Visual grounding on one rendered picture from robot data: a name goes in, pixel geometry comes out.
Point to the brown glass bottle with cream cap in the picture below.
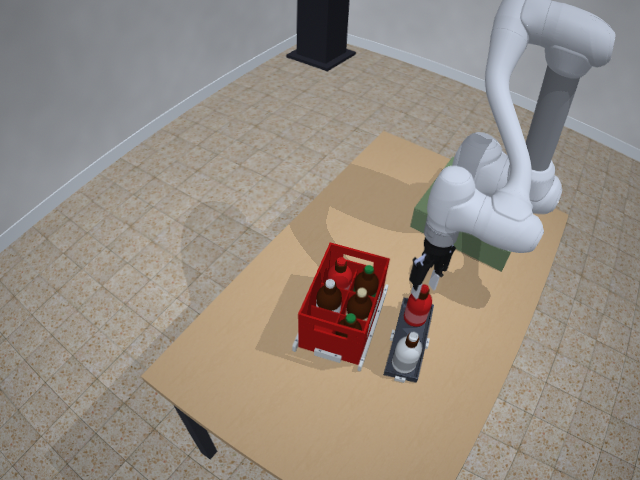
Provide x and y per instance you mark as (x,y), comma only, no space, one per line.
(359,304)

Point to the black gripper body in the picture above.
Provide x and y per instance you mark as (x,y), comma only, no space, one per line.
(433,250)

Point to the red bottle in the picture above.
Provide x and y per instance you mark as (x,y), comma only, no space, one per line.
(417,310)
(341,273)

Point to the brown bottle with white cap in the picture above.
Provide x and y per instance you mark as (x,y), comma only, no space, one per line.
(329,296)

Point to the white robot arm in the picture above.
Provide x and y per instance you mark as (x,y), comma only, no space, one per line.
(574,41)

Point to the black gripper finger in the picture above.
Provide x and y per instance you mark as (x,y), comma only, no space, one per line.
(415,273)
(439,267)

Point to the white bottle with brown band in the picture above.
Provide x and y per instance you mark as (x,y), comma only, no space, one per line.
(407,353)

